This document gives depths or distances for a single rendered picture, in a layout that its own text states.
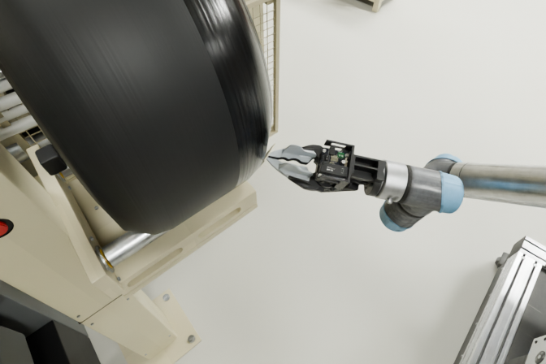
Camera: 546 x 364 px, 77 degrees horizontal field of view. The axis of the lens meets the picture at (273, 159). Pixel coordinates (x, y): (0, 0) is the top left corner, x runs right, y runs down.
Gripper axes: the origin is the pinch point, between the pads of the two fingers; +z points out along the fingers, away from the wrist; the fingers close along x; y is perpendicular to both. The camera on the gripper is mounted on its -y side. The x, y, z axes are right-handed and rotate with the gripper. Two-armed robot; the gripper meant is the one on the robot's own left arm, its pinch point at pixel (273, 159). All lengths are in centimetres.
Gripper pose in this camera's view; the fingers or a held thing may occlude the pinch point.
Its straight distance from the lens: 66.6
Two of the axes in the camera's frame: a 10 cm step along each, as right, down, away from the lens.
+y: 0.7, -3.0, -9.5
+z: -9.8, -2.1, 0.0
